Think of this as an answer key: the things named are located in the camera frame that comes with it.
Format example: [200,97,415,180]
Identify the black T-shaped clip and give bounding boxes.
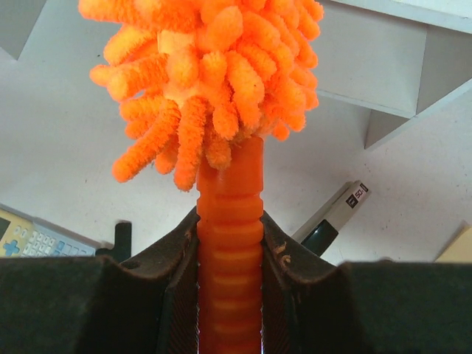
[95,221,132,263]

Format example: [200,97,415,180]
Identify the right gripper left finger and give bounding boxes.
[1,211,198,353]

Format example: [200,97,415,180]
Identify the yellow sticky note pad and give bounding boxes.
[435,226,471,263]

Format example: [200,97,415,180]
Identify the orange microfiber duster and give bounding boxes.
[78,1,324,353]

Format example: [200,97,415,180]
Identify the white wooden bookshelf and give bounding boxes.
[0,0,472,152]

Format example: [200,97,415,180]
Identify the black white stapler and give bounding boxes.
[291,180,371,257]

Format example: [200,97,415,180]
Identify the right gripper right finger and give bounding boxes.
[261,215,471,353]

